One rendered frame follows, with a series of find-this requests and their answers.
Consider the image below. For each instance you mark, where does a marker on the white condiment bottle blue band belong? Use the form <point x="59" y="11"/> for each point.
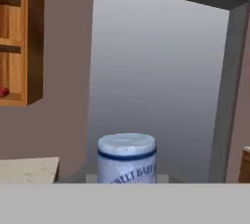
<point x="126" y="159"/>

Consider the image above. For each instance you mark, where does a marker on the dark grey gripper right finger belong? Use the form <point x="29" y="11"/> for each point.
<point x="165" y="174"/>

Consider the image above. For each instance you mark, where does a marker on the wooden open wall shelf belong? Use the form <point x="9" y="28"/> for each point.
<point x="22" y="38"/>

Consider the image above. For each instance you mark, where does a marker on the grey doorway frame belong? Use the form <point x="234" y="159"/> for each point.
<point x="228" y="71"/>

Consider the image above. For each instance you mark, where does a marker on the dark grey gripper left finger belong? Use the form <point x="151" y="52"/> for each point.
<point x="84" y="174"/>

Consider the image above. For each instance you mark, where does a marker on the wooden base cabinet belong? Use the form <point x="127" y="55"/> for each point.
<point x="245" y="166"/>

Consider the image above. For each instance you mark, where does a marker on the small red round item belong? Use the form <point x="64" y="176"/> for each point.
<point x="3" y="91"/>

